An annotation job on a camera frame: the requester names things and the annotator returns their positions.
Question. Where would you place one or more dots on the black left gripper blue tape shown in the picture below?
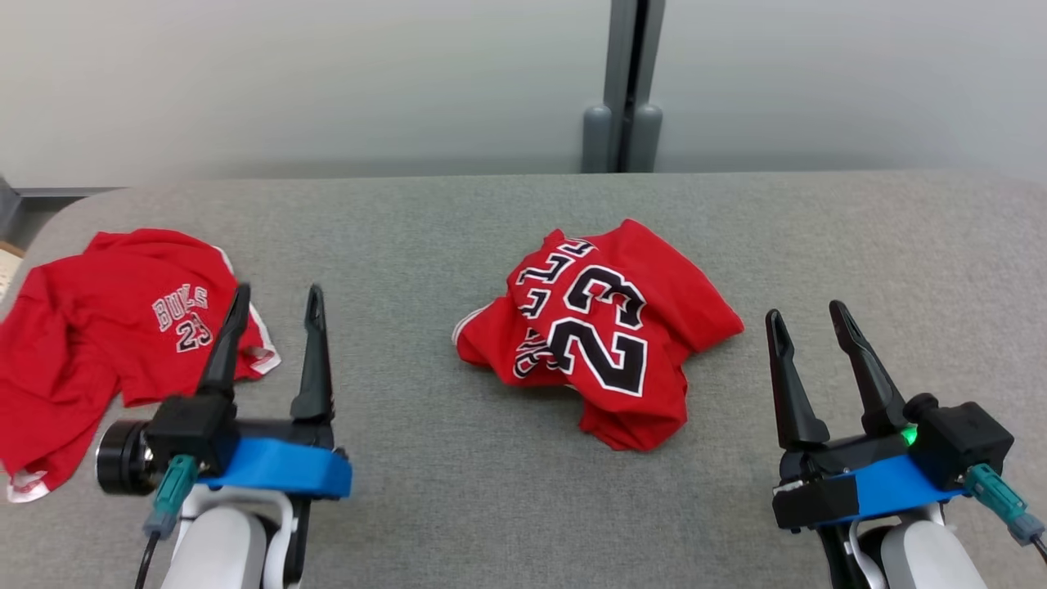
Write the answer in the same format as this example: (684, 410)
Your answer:
(286, 466)

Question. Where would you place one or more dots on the black right gripper blue tape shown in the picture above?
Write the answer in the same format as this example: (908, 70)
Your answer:
(859, 491)

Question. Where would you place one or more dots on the red Bulls 23 shorts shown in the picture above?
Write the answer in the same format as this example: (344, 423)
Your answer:
(90, 343)

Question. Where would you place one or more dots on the red Bulls 23 jersey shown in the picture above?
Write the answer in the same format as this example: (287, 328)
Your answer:
(605, 343)

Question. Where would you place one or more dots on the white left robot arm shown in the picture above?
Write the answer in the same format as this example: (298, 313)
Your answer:
(217, 548)

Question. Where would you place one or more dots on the grey fabric upholstered surface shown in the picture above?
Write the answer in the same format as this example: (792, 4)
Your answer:
(409, 245)

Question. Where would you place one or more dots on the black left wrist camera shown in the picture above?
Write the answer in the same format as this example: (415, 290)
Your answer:
(184, 429)

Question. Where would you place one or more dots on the grey baseboard rail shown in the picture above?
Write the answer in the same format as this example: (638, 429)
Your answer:
(69, 191)

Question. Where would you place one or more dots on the grey metal frame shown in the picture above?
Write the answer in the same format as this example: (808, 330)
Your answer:
(8, 209)

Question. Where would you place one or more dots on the grey cylindrical post foot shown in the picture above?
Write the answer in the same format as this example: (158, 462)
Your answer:
(597, 143)
(646, 143)

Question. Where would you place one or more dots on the grey vertical partition post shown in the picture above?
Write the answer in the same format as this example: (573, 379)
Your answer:
(615, 57)

